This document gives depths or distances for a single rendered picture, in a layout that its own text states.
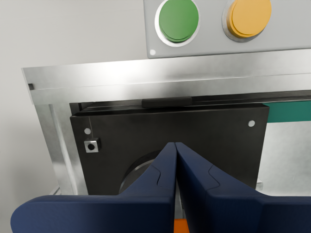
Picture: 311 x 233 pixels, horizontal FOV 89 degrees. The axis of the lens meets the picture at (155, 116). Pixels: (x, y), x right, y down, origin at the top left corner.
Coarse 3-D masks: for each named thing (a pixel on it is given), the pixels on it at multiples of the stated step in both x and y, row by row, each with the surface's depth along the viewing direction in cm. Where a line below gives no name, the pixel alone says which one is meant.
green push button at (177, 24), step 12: (168, 0) 15; (180, 0) 15; (168, 12) 15; (180, 12) 15; (192, 12) 15; (168, 24) 16; (180, 24) 16; (192, 24) 16; (168, 36) 16; (180, 36) 16
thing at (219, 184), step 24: (192, 168) 6; (216, 168) 6; (192, 192) 6; (216, 192) 5; (240, 192) 5; (192, 216) 6; (216, 216) 4; (240, 216) 3; (264, 216) 3; (288, 216) 3
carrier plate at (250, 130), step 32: (96, 128) 20; (128, 128) 20; (160, 128) 19; (192, 128) 19; (224, 128) 19; (256, 128) 19; (96, 160) 21; (128, 160) 21; (224, 160) 21; (256, 160) 21; (96, 192) 23
